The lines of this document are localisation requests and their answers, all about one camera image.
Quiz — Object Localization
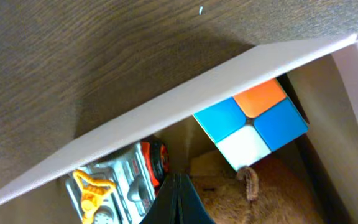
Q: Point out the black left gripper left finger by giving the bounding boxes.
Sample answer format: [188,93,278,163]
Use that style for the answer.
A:
[140,174,178,224]

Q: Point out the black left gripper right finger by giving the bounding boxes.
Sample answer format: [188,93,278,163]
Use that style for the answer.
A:
[177,174,214,224]

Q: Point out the red grey toy truck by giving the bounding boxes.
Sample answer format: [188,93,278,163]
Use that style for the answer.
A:
[65,136,169,223]

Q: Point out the brown plush capybara toy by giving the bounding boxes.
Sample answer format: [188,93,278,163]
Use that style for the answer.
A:
[189,150,323,223]

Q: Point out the multicolour puzzle cube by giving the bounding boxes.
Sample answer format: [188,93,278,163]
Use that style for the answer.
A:
[193,78,309,171]

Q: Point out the pink cardboard box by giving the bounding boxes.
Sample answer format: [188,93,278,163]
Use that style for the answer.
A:
[0,33,358,223]

